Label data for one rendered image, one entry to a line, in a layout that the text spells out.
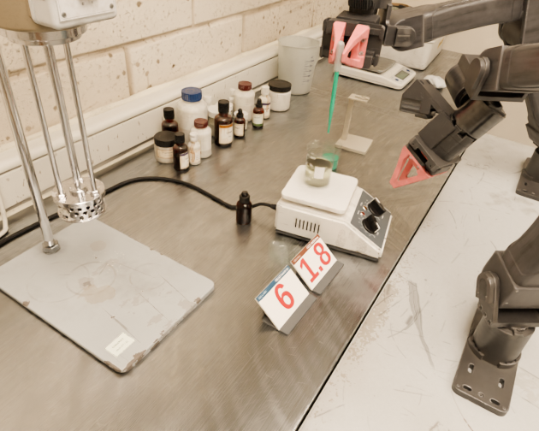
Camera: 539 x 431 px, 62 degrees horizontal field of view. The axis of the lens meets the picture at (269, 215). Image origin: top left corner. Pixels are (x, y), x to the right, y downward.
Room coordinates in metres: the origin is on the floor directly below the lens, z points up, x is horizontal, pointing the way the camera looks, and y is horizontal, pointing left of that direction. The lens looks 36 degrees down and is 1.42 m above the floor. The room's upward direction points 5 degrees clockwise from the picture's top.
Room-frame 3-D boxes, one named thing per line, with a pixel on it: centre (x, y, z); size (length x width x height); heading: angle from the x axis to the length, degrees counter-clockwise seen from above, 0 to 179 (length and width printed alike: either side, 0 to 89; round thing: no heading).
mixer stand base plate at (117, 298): (0.49, 0.25, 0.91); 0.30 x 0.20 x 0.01; 61
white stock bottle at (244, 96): (1.15, 0.10, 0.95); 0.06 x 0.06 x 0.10
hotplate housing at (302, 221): (0.69, -0.11, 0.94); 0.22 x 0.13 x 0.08; 72
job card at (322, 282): (0.56, -0.09, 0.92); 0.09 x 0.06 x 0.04; 150
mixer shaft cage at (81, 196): (0.49, 0.26, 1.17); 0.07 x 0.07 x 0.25
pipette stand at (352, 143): (1.05, -0.20, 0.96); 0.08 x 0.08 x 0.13; 68
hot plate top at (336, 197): (0.70, -0.09, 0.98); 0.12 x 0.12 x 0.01; 72
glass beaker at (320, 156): (0.71, -0.08, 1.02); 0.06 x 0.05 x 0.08; 27
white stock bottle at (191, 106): (0.99, 0.21, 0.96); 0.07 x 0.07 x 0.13
